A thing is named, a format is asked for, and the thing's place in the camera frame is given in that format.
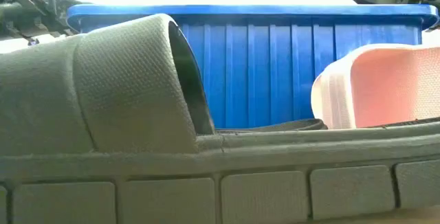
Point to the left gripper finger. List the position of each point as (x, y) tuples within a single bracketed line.
[(74, 3)]

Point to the pink slide sandal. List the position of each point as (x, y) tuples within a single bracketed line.
[(378, 86)]

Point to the black slide sandal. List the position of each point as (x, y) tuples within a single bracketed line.
[(137, 97)]

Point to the blue plastic bin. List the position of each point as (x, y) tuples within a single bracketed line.
[(261, 73)]

